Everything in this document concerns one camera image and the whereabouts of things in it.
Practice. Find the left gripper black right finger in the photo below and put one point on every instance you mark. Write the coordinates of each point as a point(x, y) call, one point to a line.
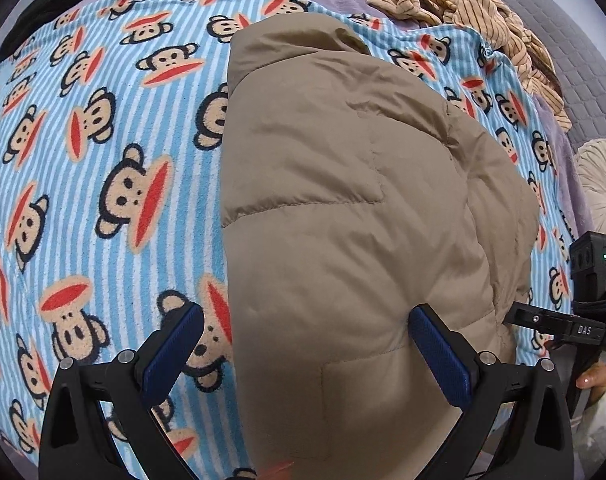
point(451, 359)

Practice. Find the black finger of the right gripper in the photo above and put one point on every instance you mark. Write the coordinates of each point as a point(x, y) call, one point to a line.
point(543, 320)

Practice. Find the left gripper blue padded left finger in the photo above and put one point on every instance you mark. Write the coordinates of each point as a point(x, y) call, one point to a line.
point(164, 353)

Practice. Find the beige puffer jacket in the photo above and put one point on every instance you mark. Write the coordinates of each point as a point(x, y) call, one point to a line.
point(351, 192)

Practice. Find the person's right hand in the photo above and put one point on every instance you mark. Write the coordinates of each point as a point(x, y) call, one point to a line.
point(593, 380)

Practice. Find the blue striped monkey blanket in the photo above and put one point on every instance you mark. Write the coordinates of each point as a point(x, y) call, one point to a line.
point(112, 119)

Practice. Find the grey quilted headboard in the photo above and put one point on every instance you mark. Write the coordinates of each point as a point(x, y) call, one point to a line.
point(579, 65)

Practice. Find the beige striped fleece garment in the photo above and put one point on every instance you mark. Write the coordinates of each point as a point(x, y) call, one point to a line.
point(502, 29)

